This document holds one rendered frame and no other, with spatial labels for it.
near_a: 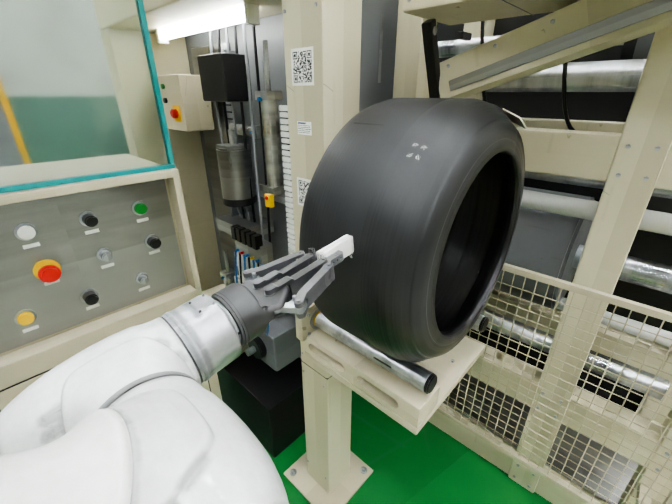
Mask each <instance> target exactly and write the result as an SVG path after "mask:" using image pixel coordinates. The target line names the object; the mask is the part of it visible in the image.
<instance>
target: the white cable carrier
mask: <svg viewBox="0 0 672 504"><path fill-rule="evenodd" d="M279 110H280V111H286V112H280V117H286V119H280V123H281V124H286V125H281V126H280V127H281V130H283V131H282V132H281V137H287V138H282V139H281V140H282V143H288V145H285V144H282V149H286V150H288V151H285V150H283V151H282V155H285V156H283V157H282V159H283V161H284V162H283V167H285V168H284V169H283V172H284V173H287V174H284V179H288V180H284V184H285V186H284V190H286V191H285V195H286V196H289V197H285V201H288V202H285V205H286V206H287V207H286V212H289V213H286V216H287V217H289V218H286V220H287V222H289V223H287V227H288V228H287V232H288V237H289V238H288V242H290V243H288V247H289V248H288V251H289V255H290V254H292V253H295V252H296V251H295V233H294V215H293V196H292V178H291V160H290V141H289V123H288V105H279ZM284 131H287V132H284ZM286 156H288V157H286ZM287 162H288V163H287ZM286 168H289V169H286ZM287 185H288V186H287Z"/></svg>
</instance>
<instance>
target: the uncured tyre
mask: <svg viewBox="0 0 672 504"><path fill-rule="evenodd" d="M354 122H357V123H371V124H384V125H383V126H380V125H366V124H353V123H354ZM414 140H417V141H421V142H424V143H428V144H431V146H430V148H429V149H428V151H427V153H426V154H425V156H424V158H423V160H422V161H421V163H420V164H419V163H416V162H413V161H409V160H405V159H403V158H404V156H405V154H406V152H407V151H408V149H409V147H410V146H411V144H412V143H413V141H414ZM524 178H525V154H524V146H523V142H522V138H521V136H520V133H519V132H518V130H517V129H516V127H515V126H514V125H513V123H512V122H511V121H510V119H509V118H508V117H507V116H506V114H505V113H504V112H503V110H502V109H501V108H499V107H498V106H496V105H494V104H491V103H488V102H485V101H482V100H479V99H475V98H392V99H388V100H385V101H382V102H380V103H377V104H374V105H371V106H369V107H367V108H365V109H364V110H362V111H360V112H359V113H358V114H356V115H355V116H354V117H353V118H351V119H350V120H349V121H348V122H347V123H346V124H345V125H344V126H343V127H342V129H341V130H340V131H339V132H338V133H337V135H336V136H335V137H334V139H333V140H332V141H331V143H330V144H329V146H328V148H327V149H326V151H325V153H324V154H323V156H322V158H321V160H320V162H319V164H318V166H317V168H316V170H315V172H314V175H313V177H312V179H311V182H310V184H309V187H308V190H307V194H306V197H305V201H304V205H303V210H302V216H301V223H300V238H299V251H300V250H302V251H304V252H305V254H308V253H309V251H308V248H315V252H316V251H318V250H319V249H321V248H323V247H325V246H327V245H329V244H331V243H332V242H334V241H336V240H337V239H339V238H341V237H342V236H344V235H346V234H347V235H349V236H353V245H354V249H355V256H354V263H353V262H350V261H348V260H345V259H344V260H343V261H342V262H340V263H339V264H337V265H336V266H334V273H335V279H334V280H333V281H332V283H331V284H330V285H329V286H328V287H327V288H326V289H325V290H324V291H323V292H322V294H321V295H320V296H319V297H318V298H317V299H316V300H315V301H314V302H313V303H314V304H315V305H316V307H317V308H318V309H319V310H320V311H321V312H322V314H323V315H324V316H325V317H326V318H327V319H328V320H329V321H331V322H332V323H333V324H335V325H337V326H338V327H340V328H342V329H344V330H345V331H347V332H349V333H351V334H352V335H354V336H356V337H358V338H359V339H361V340H363V341H364V342H366V343H368V344H370V345H371V346H373V347H375V348H377V349H378V350H380V351H382V352H384V353H385V354H387V355H389V356H391V357H392V358H395V359H399V360H403V361H408V362H413V363H416V362H421V361H424V360H428V359H431V358H434V357H438V356H441V355H444V354H446V353H447V352H449V351H450V350H452V349H453V348H454V347H455V346H456V345H458V344H459V342H460V341H461V340H462V339H463V338H464V337H465V336H466V335H467V333H468V332H469V331H470V329H471V328H472V326H473V325H474V324H475V322H476V321H477V319H478V317H479V316H480V314H481V312H482V311H483V309H484V307H485V305H486V303H487V302H488V300H489V298H490V296H491V294H492V292H493V289H494V287H495V285H496V283H497V281H498V278H499V276H500V273H501V271H502V268H503V266H504V263H505V261H506V258H507V255H508V252H509V249H510V246H511V243H512V239H513V236H514V232H515V229H516V225H517V221H518V217H519V212H520V207H521V202H522V195H523V188H524Z"/></svg>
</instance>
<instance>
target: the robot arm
mask: <svg viewBox="0 0 672 504"><path fill-rule="evenodd" d="M308 251H309V253H308V254H305V252H304V251H302V250H300V251H297V252H295V253H292V254H290V255H287V256H285V257H282V258H280V259H277V260H275V261H272V262H270V263H267V264H265V265H262V266H260V267H256V268H251V269H247V270H244V271H243V272H242V273H243V276H244V280H245V282H244V283H242V284H240V283H232V284H230V285H228V286H226V287H225V288H223V289H221V290H219V291H218V292H216V293H214V294H212V296H211V297H210V296H208V295H205V294H202V295H199V296H197V297H195V298H193V299H191V300H189V301H188V302H186V303H184V304H182V305H180V306H179V307H177V308H175V309H173V310H171V311H168V312H166V313H164V314H163V315H162V316H160V317H158V318H156V319H154V320H152V321H150V322H147V323H144V324H141V325H136V326H132V327H129V328H126V329H124V330H122V331H120V332H117V333H115V334H113V335H111V336H109V337H107V338H105V339H103V340H101V341H99V342H97V343H95V344H93V345H91V346H89V347H88V348H86V349H84V350H82V351H80V352H79V353H77V354H75V355H74V356H72V357H70V358H69V359H67V360H65V361H64V362H62V363H60V364H59V365H57V366H56V367H54V368H53V369H51V370H50V371H49V372H47V373H46V374H44V375H43V376H42V377H40V378H39V379H37V380H36V381H35V382H33V383H32V384H31V385H30V386H28V387H27V388H26V389H25V390H23V391H22V392H21V393H20V394H19V395H18V396H17V397H15V398H14V399H13V400H12V401H11V402H10V403H9V404H8V405H7V406H6V407H5V408H4V409H3V410H2V411H1V412H0V504H289V502H288V498H287V494H286V491H285V488H284V485H283V482H282V480H281V478H280V476H279V473H278V471H277V469H276V467H275V465H274V463H273V461H272V460H271V458H270V456H269V455H268V453H267V451H266V450H265V448H264V447H263V445H262V444H261V443H260V441H259V440H258V439H257V438H256V436H255V435H254V434H253V433H252V431H251V430H250V429H249V428H248V427H247V425H246V424H245V423H244V422H243V421H242V420H241V419H240V418H239V417H238V416H237V415H236V414H235V413H234V411H233V410H232V409H230V408H229V407H228V406H227V405H226V404H225V403H224V402H223V401H222V400H221V399H219V398H218V397H217V396H216V395H215V394H213V393H212V392H210V391H208V390H206V389H204V388H203V387H202V386H201V384H202V383H203V382H204V381H207V380H209V379H210V378H211V376H213V375H214V374H216V373H217V372H218V371H220V370H221V369H223V368H224V367H225V366H227V365H228V364H229V363H231V362H232V361H234V360H235V359H236V358H238V357H239V356H240V354H241V352H242V346H245V345H246V344H247V343H249V342H250V341H252V340H253V339H255V338H256V337H257V336H259V335H260V334H262V333H263V332H264V331H265V329H266V327H267V325H268V324H269V322H270V321H272V320H274V319H277V318H280V317H282V316H283V315H284V314H285V313H295V314H296V316H297V318H298V319H303V318H305V317H306V314H307V311H308V308H309V307H310V306H311V305H312V303H313V302H314V301H315V300H316V299H317V298H318V297H319V296H320V295H321V294H322V292H323V291H324V290H325V289H326V288H327V287H328V286H329V285H330V284H331V283H332V281H333V280H334V279H335V273H334V266H336V265H337V264H339V263H340V262H342V261H343V260H344V258H345V257H347V256H348V255H350V254H351V253H353V252H354V245H353V236H349V235H347V234H346V235H344V236H342V237H341V238H339V239H337V240H336V241H334V242H332V243H331V244H329V245H327V246H325V247H323V248H321V249H319V250H318V251H316V252H315V248H308ZM296 259H297V260H296ZM259 276H260V277H259Z"/></svg>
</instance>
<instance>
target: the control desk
mask: <svg viewBox="0 0 672 504"><path fill-rule="evenodd" d="M200 287H201V285H200V279H199V274H198V269H197V264H196V259H195V253H194V248H193V243H192V238H191V232H190V227H189V222H188V217H187V212H186V206H185V201H184V196H183V191H182V185H181V180H180V175H179V170H178V169H175V168H172V169H165V170H158V171H151V172H144V173H137V174H131V175H124V176H117V177H110V178H103V179H96V180H89V181H82V182H75V183H69V184H62V185H55V186H48V187H41V188H34V189H27V190H20V191H13V192H7V193H0V412H1V411H2V410H3V409H4V408H5V407H6V406H7V405H8V404H9V403H10V402H11V401H12V400H13V399H14V398H15V397H17V396H18V395H19V394H20V393H21V392H22V391H23V390H25V389H26V388H27V387H28V386H30V385H31V384H32V383H33V382H35V381H36V380H37V379H39V378H40V377H42V376H43V375H44V374H46V373H47V372H49V371H50V370H51V369H53V368H54V367H56V366H57V365H59V364H60V363H62V362H64V361H65V360H67V359H69V358H70V357H72V356H74V355H75V354H77V353H79V352H80V351H82V350H84V349H86V348H88V347H89V346H91V345H93V344H95V343H97V342H99V341H101V340H103V339H105V338H107V337H109V336H111V335H113V334H115V333H117V332H120V331H122V330H124V329H126V328H129V327H132V326H136V325H141V324H144V323H147V322H150V321H152V320H154V319H156V318H158V317H160V316H162V315H163V314H164V313H166V312H168V311H171V310H173V309H175V308H177V307H179V306H180V305H182V304H184V303H186V302H188V301H189V300H191V299H193V298H195V297H197V296H199V295H202V292H201V288H200Z"/></svg>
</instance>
